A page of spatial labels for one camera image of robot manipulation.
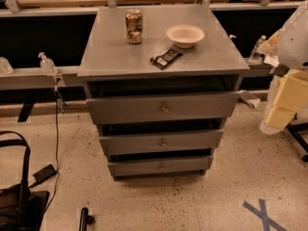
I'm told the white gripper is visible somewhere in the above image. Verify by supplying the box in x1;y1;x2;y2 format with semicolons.
260;70;308;135

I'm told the grey top drawer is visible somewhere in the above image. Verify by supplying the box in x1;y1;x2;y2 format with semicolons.
87;91;239;124

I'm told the grey drawer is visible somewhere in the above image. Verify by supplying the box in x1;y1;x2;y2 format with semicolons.
108;156;214;178
99;129;223;156
87;91;239;124

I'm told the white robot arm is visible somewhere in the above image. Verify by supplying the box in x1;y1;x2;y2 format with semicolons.
260;0;308;135

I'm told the grey middle drawer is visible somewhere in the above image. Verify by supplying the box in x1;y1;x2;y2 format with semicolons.
99;129;223;156

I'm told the grey drawer cabinet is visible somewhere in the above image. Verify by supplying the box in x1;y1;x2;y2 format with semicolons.
77;4;250;182

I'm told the grey bottom drawer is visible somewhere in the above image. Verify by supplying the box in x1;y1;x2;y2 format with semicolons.
108;156;214;178

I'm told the white paper packet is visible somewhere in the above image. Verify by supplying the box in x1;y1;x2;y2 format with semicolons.
240;90;261;108

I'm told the clear water bottle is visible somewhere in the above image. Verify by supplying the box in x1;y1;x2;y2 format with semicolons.
248;36;267;63

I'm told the white paper bowl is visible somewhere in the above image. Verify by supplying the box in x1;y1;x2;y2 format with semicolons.
167;24;205;49

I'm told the blue tape cross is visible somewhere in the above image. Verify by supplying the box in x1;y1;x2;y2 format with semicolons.
243;199;287;231

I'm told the black snack bar wrapper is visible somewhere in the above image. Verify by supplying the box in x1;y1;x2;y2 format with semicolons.
150;48;182;70

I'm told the crushed soda can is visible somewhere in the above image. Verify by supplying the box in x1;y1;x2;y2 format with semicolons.
125;9;143;44

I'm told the clear sanitizer pump bottle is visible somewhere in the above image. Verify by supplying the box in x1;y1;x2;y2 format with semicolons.
38;52;58;76

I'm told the black power adapter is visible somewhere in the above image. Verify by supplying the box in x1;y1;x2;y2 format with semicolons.
34;164;57;184

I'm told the black chair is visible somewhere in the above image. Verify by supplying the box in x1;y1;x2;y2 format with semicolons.
0;131;49;231

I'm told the black cylinder handle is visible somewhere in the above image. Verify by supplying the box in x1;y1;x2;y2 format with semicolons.
79;207;95;231

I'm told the black cable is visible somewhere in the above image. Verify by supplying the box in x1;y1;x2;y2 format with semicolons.
28;87;65;210

